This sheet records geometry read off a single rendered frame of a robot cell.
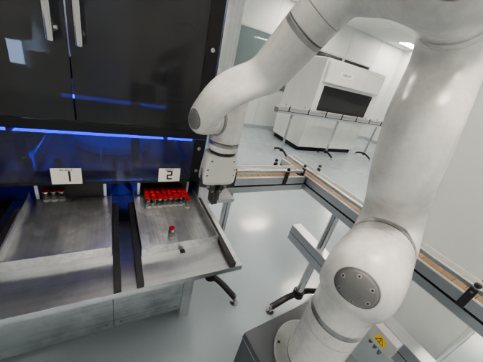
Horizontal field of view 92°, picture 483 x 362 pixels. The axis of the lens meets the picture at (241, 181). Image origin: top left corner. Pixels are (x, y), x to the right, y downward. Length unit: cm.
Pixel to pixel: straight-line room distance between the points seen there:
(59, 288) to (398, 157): 80
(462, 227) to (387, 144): 143
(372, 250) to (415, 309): 167
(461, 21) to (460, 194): 148
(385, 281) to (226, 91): 43
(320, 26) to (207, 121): 27
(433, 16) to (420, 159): 17
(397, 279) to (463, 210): 140
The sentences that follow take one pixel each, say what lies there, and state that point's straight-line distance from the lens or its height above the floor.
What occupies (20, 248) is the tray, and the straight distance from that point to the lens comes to 94.
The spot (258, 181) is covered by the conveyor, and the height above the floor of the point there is 91.
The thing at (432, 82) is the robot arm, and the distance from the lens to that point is 45.
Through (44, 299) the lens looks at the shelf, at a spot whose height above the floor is 88.
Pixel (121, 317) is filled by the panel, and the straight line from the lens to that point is 158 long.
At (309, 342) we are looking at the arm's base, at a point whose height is 98.
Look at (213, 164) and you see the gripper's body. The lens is 64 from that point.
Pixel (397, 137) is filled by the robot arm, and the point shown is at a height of 144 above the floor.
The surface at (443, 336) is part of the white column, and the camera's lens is 206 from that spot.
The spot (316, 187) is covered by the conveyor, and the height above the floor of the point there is 92.
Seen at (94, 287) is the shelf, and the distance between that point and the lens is 78.
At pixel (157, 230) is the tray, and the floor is 88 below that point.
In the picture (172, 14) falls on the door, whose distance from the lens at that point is 89.
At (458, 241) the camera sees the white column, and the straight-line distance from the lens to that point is 184.
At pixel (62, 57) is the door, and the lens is 89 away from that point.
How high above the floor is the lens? 148
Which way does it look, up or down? 26 degrees down
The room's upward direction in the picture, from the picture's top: 14 degrees clockwise
